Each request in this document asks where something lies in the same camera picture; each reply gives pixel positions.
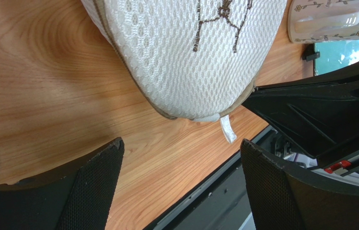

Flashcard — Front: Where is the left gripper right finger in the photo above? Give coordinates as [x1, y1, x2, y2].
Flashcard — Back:
[240, 139, 359, 230]

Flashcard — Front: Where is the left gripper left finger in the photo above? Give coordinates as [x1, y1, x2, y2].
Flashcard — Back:
[0, 138, 124, 230]

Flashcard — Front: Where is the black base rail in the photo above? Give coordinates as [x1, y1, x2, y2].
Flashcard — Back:
[145, 151, 251, 230]

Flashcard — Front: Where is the white mug with yellow interior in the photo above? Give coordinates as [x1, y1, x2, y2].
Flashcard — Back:
[288, 0, 359, 44]

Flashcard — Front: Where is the beige mesh laundry bag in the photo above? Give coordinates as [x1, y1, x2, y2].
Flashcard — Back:
[83, 0, 287, 143]

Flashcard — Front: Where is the small black clip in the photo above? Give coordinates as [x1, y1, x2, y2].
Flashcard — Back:
[302, 44, 320, 62]

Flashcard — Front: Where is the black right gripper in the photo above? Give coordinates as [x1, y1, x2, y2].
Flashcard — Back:
[243, 62, 359, 186]

